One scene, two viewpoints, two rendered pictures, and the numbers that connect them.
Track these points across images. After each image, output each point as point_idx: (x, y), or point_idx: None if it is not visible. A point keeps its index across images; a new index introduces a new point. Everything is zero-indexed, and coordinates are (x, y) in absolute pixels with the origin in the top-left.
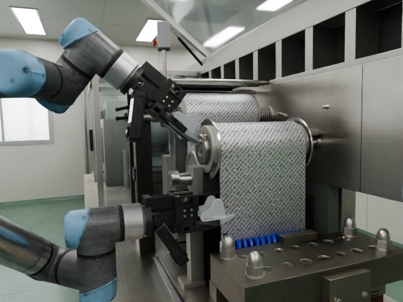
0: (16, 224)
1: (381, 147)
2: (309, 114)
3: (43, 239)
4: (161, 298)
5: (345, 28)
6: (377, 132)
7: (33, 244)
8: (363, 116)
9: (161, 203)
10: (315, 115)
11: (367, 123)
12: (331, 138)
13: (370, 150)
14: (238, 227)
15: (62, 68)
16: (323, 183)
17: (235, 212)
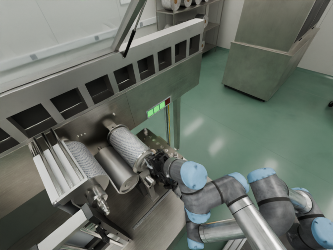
0: (216, 225)
1: (138, 112)
2: (102, 122)
3: (202, 226)
4: (167, 201)
5: (109, 81)
6: (136, 108)
7: (209, 222)
8: (130, 107)
9: None
10: (106, 120)
11: (132, 108)
12: (119, 122)
13: (135, 114)
14: None
15: (206, 183)
16: None
17: None
